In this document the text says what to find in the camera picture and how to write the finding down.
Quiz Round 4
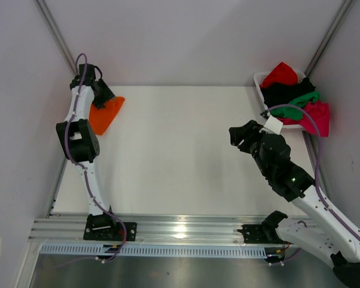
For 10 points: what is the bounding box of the orange t shirt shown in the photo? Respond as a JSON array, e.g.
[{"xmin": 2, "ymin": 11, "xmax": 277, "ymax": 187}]
[{"xmin": 89, "ymin": 97, "xmax": 125, "ymax": 136}]

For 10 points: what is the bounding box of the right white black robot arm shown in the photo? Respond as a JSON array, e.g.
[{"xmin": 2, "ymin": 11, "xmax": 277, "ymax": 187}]
[{"xmin": 229, "ymin": 120, "xmax": 360, "ymax": 287}]

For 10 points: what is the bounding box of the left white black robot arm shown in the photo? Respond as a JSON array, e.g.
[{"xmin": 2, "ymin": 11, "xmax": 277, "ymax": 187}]
[{"xmin": 56, "ymin": 64, "xmax": 118, "ymax": 240}]

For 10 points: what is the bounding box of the green t shirt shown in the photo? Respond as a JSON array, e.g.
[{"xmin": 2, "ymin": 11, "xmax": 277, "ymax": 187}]
[{"xmin": 270, "ymin": 91, "xmax": 320, "ymax": 121}]

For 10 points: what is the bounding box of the black t shirt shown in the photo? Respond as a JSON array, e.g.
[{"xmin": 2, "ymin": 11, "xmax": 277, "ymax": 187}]
[{"xmin": 260, "ymin": 77, "xmax": 316, "ymax": 107}]

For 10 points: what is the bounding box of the white plastic laundry basket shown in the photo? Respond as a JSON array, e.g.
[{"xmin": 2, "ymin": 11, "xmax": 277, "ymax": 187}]
[{"xmin": 253, "ymin": 71, "xmax": 305, "ymax": 131}]

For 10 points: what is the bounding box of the magenta t shirt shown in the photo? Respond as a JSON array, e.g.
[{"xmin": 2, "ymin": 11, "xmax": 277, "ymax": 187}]
[{"xmin": 278, "ymin": 100, "xmax": 330, "ymax": 137}]

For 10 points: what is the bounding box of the red t shirt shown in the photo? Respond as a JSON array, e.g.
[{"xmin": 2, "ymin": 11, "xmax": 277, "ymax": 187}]
[{"xmin": 260, "ymin": 62, "xmax": 298, "ymax": 88}]

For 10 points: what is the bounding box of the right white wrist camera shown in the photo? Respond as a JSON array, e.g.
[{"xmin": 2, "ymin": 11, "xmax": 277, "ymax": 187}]
[{"xmin": 262, "ymin": 115, "xmax": 283, "ymax": 135}]

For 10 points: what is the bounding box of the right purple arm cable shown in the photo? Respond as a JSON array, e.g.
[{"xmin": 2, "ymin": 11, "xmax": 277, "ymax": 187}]
[{"xmin": 257, "ymin": 104, "xmax": 360, "ymax": 266}]

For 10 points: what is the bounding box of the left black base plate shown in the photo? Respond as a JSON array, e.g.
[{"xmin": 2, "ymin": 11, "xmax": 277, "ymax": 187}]
[{"xmin": 83, "ymin": 222, "xmax": 137, "ymax": 242}]

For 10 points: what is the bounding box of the aluminium mounting rail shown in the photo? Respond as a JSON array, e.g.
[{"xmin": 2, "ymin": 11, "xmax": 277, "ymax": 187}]
[{"xmin": 28, "ymin": 214, "xmax": 265, "ymax": 246}]

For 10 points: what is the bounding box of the slotted grey cable duct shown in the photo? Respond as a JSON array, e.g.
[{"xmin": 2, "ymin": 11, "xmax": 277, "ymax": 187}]
[{"xmin": 40, "ymin": 243, "xmax": 267, "ymax": 259}]

